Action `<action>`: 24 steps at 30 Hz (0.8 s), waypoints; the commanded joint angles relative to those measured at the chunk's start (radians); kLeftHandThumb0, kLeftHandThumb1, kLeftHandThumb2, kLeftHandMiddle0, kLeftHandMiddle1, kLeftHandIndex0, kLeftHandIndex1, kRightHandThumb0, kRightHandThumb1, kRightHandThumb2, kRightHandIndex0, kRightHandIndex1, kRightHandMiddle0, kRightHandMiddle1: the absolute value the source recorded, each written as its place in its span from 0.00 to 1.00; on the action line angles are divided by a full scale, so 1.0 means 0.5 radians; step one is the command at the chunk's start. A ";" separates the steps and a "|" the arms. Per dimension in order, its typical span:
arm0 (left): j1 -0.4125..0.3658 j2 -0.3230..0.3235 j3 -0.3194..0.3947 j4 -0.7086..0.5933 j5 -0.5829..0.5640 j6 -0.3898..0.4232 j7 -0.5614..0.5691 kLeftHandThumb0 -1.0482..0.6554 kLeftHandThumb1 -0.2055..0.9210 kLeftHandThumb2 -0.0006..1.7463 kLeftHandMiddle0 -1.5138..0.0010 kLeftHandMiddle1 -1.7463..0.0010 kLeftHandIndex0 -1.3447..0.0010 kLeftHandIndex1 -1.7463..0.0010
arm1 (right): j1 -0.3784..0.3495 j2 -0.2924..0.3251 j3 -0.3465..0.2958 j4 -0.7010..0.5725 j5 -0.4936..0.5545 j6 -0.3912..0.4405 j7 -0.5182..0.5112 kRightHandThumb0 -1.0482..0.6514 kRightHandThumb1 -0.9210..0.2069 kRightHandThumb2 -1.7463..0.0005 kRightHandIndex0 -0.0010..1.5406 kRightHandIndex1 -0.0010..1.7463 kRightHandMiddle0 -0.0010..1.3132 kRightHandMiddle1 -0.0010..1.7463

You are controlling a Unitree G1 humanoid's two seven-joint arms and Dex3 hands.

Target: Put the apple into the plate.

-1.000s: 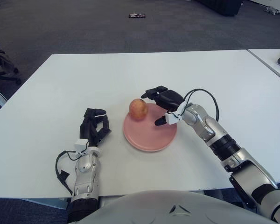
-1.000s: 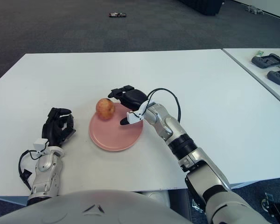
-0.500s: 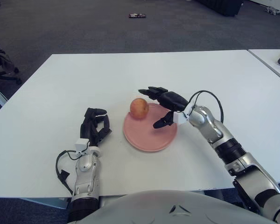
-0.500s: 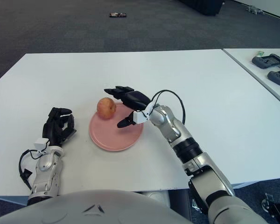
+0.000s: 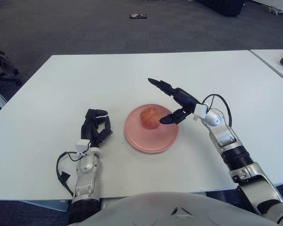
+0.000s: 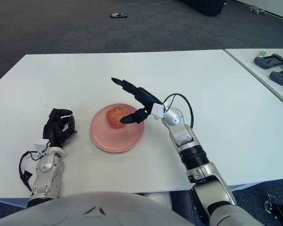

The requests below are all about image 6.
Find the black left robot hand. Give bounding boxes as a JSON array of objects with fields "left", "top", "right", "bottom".
[{"left": 42, "top": 108, "right": 78, "bottom": 148}]

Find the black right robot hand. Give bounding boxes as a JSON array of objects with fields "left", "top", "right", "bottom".
[{"left": 111, "top": 77, "right": 163, "bottom": 124}]

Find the red apple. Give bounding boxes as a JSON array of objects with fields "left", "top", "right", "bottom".
[{"left": 105, "top": 105, "right": 128, "bottom": 129}]

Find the pink round plate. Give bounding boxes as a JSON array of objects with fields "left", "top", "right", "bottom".
[{"left": 89, "top": 103, "right": 146, "bottom": 153}]

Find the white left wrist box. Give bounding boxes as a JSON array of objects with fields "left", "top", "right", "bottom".
[{"left": 34, "top": 138, "right": 50, "bottom": 151}]

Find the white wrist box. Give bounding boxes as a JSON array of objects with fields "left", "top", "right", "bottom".
[
  {"left": 34, "top": 138, "right": 50, "bottom": 151},
  {"left": 151, "top": 103, "right": 166, "bottom": 120}
]

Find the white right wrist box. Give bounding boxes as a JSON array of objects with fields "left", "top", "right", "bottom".
[{"left": 151, "top": 103, "right": 166, "bottom": 120}]

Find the grey robot torso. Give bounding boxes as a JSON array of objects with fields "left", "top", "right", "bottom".
[{"left": 0, "top": 191, "right": 196, "bottom": 226}]

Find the dark grey handheld controller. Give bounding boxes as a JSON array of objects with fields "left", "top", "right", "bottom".
[
  {"left": 269, "top": 68, "right": 283, "bottom": 87},
  {"left": 253, "top": 54, "right": 283, "bottom": 69}
]

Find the small grey quadruped robot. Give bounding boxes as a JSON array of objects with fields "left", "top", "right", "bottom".
[{"left": 247, "top": 4, "right": 267, "bottom": 15}]

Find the black stand with caster wheel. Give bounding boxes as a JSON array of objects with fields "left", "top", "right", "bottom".
[{"left": 264, "top": 194, "right": 283, "bottom": 226}]

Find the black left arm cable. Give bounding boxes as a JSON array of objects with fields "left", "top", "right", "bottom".
[{"left": 18, "top": 150, "right": 42, "bottom": 192}]

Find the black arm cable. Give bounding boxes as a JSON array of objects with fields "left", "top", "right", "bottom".
[
  {"left": 18, "top": 150, "right": 42, "bottom": 192},
  {"left": 162, "top": 93, "right": 194, "bottom": 129}
]

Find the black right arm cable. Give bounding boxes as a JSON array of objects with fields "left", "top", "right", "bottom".
[{"left": 162, "top": 93, "right": 194, "bottom": 129}]

